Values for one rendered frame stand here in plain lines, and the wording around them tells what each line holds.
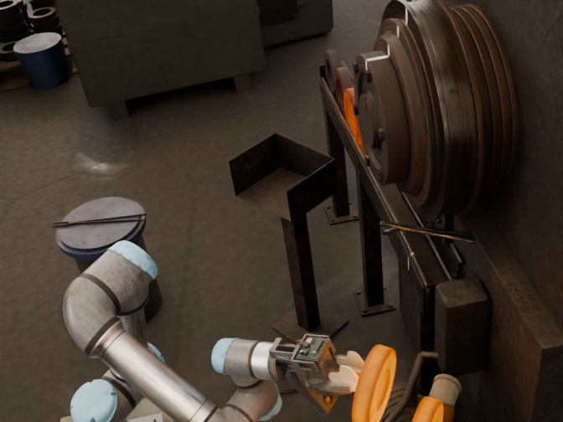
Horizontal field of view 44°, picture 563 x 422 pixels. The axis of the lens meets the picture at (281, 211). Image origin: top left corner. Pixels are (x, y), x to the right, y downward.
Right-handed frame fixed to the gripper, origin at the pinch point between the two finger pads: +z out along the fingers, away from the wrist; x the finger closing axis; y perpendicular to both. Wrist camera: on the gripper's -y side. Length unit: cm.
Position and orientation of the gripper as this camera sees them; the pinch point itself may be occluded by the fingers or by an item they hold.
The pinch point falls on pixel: (374, 380)
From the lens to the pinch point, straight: 132.8
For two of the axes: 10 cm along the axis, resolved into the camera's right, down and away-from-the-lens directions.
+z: 8.3, -0.2, -5.6
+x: 4.4, -6.0, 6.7
